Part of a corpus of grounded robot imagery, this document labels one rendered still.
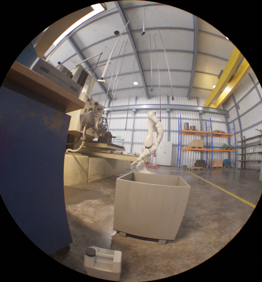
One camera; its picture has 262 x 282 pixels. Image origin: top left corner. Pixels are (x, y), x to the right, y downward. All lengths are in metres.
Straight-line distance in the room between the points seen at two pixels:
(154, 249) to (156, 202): 0.44
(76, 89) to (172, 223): 0.99
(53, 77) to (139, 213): 0.90
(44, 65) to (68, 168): 1.77
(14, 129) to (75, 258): 0.79
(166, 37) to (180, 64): 2.45
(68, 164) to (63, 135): 1.52
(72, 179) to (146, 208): 1.59
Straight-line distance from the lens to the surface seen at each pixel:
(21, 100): 0.42
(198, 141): 8.51
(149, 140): 1.61
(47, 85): 0.39
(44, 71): 0.43
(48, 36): 1.29
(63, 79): 0.45
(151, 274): 0.82
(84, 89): 3.15
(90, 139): 2.63
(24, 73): 0.39
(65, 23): 1.13
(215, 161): 9.31
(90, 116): 1.42
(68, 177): 2.02
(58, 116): 0.45
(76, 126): 1.93
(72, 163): 1.98
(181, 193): 0.71
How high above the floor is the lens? 0.74
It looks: 8 degrees up
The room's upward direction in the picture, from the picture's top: 6 degrees clockwise
